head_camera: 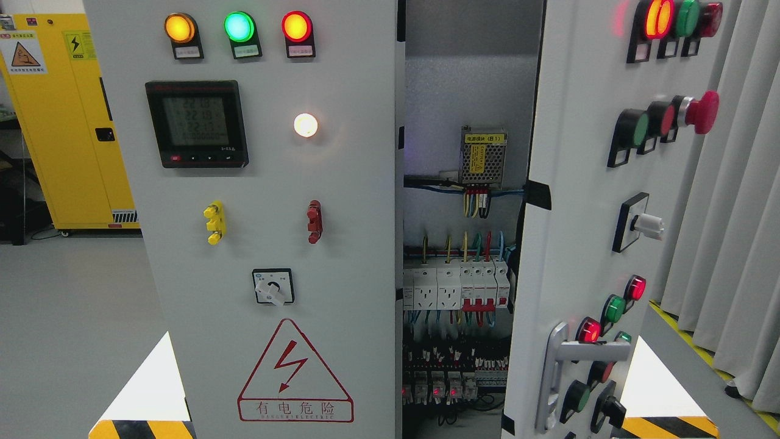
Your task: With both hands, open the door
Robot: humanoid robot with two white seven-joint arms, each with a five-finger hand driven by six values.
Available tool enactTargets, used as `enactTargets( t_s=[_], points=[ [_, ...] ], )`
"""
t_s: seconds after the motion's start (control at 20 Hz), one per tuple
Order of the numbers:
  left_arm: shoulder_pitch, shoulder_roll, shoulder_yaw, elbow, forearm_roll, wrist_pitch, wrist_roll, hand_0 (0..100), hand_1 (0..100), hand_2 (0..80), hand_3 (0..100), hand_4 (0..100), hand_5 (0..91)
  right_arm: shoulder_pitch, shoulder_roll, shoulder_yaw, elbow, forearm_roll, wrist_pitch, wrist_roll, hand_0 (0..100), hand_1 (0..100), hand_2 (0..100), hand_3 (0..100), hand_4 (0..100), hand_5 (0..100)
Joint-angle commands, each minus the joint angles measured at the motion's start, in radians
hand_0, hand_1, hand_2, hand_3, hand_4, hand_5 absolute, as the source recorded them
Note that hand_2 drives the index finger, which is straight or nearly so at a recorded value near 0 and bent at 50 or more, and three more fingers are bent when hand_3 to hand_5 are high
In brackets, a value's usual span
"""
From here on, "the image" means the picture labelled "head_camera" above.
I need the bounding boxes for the grey cabinet door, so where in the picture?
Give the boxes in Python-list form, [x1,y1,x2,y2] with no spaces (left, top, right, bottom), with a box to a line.
[84,1,402,438]
[501,1,741,438]

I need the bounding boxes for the perforated metal power supply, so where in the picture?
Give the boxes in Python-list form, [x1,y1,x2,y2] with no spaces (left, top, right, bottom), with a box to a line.
[458,126,508,190]

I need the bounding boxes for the green indicator light left door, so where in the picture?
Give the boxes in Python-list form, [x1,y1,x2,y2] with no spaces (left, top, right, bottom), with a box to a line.
[224,11,263,59]

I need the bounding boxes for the lower row relays and breakers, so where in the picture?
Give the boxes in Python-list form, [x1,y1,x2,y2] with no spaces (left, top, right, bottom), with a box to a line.
[401,337,510,405]

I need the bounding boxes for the red electric danger sticker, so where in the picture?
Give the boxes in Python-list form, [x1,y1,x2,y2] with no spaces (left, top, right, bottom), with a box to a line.
[237,318,354,423]

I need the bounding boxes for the upper row circuit breakers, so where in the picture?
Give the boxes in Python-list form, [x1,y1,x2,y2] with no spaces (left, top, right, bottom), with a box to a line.
[402,258,510,312]

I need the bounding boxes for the red indicator light left door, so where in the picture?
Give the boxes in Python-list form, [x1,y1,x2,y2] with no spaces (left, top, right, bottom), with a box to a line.
[281,10,316,59]

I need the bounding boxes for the yellow safety cabinet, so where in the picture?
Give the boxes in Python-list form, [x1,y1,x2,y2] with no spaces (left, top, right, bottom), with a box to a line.
[1,14,140,231]

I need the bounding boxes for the yellow indicator light left door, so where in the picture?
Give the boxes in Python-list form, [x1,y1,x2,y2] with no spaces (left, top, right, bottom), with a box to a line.
[164,12,204,59]

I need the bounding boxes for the white rotary selector switch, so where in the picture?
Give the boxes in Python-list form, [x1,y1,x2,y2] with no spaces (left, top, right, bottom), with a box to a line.
[252,268,296,306]

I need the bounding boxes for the yellow test terminal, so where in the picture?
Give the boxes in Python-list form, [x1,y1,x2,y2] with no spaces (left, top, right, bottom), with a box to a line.
[203,200,226,246]

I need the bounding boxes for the white indicator light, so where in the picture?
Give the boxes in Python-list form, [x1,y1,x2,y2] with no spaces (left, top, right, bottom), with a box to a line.
[293,112,319,138]

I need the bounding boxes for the grey curtain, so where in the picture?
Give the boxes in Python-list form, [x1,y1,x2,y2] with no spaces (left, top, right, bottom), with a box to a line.
[661,1,779,413]

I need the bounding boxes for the red test terminal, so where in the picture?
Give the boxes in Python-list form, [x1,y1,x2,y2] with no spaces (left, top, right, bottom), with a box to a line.
[307,200,323,244]

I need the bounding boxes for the black digital power meter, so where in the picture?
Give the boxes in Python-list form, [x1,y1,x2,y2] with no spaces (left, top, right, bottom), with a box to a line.
[145,79,250,168]

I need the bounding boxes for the silver door handle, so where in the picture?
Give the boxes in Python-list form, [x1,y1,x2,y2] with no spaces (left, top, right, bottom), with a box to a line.
[535,322,631,434]

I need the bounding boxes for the red mushroom emergency button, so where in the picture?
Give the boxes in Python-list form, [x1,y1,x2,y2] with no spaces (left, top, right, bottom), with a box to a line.
[672,91,720,135]

